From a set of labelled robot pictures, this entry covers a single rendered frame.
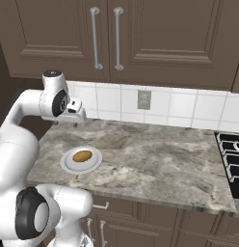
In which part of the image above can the black hob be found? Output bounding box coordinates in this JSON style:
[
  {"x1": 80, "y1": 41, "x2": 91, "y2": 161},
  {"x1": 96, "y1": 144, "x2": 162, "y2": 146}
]
[{"x1": 214, "y1": 131, "x2": 239, "y2": 201}]

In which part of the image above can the silver cupboard bar handle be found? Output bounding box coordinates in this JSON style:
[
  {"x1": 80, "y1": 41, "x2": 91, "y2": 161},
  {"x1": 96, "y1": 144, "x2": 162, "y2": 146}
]
[
  {"x1": 113, "y1": 6, "x2": 125, "y2": 71},
  {"x1": 90, "y1": 6, "x2": 104, "y2": 70}
]

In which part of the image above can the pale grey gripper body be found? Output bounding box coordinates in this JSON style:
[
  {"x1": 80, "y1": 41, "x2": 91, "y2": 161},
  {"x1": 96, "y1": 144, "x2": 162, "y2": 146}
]
[{"x1": 40, "y1": 107, "x2": 88, "y2": 125}]

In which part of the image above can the brown potato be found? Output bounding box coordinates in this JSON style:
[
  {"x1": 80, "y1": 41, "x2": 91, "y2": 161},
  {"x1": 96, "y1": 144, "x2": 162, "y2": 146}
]
[{"x1": 71, "y1": 150, "x2": 93, "y2": 164}]

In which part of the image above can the silver base cupboard handle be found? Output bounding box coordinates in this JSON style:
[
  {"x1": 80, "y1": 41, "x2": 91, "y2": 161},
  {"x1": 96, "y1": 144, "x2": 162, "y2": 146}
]
[
  {"x1": 86, "y1": 217, "x2": 94, "y2": 243},
  {"x1": 98, "y1": 219, "x2": 109, "y2": 247}
]

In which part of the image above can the brown base cupboard door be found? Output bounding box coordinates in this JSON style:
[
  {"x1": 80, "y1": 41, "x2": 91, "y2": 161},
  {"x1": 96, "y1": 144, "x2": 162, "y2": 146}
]
[
  {"x1": 96, "y1": 214, "x2": 177, "y2": 247},
  {"x1": 80, "y1": 214, "x2": 99, "y2": 247}
]

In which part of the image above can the brown wall cupboard door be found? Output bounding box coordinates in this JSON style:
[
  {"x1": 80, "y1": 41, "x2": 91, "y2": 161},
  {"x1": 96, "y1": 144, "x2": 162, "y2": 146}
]
[
  {"x1": 107, "y1": 0, "x2": 239, "y2": 92},
  {"x1": 0, "y1": 0, "x2": 112, "y2": 84}
]

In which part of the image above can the brown wide drawer front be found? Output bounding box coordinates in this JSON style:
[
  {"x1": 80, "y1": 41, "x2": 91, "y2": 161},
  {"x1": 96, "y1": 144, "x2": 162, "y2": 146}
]
[{"x1": 137, "y1": 202, "x2": 239, "y2": 230}]

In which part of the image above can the grey wall socket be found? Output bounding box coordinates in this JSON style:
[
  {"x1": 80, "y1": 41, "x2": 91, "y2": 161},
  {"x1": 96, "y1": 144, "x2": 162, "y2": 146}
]
[{"x1": 137, "y1": 89, "x2": 152, "y2": 111}]

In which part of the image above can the brown corner wall cupboard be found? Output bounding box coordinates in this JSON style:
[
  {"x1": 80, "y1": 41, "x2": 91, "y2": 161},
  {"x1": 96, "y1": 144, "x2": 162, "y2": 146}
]
[{"x1": 231, "y1": 59, "x2": 239, "y2": 95}]

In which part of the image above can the silver drawer handle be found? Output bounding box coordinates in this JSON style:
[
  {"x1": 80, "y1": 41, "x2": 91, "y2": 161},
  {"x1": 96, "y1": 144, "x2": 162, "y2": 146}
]
[{"x1": 92, "y1": 201, "x2": 111, "y2": 211}]

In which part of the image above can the white round plate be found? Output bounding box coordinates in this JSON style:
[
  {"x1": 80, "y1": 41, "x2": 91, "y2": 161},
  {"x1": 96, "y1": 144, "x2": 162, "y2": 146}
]
[{"x1": 60, "y1": 146, "x2": 103, "y2": 176}]

